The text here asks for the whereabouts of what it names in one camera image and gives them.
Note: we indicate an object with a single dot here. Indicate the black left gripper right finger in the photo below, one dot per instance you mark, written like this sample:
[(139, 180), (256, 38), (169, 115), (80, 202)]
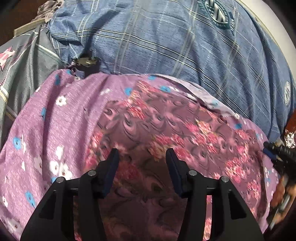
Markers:
[(231, 217)]

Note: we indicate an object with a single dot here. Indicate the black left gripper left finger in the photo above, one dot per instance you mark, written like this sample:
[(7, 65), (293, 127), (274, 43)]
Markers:
[(53, 218)]

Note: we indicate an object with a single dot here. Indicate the dark pink floral garment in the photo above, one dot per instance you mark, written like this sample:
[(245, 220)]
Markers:
[(142, 204)]

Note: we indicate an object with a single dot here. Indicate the person's right hand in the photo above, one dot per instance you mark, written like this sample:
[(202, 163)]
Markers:
[(278, 197)]

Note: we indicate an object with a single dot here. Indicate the dark red patterned cloth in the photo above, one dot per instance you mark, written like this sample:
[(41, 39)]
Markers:
[(289, 133)]

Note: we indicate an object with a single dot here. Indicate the purple floral bedsheet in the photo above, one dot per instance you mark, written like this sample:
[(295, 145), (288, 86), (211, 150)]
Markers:
[(50, 136)]

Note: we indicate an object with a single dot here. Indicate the blue plaid blanket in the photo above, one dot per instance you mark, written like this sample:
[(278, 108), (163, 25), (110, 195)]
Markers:
[(218, 45)]

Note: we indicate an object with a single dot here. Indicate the small black metal clip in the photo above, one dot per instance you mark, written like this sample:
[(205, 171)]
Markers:
[(84, 63)]

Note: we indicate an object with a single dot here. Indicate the grey plaid pillow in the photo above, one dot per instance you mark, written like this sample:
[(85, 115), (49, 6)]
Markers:
[(26, 62)]

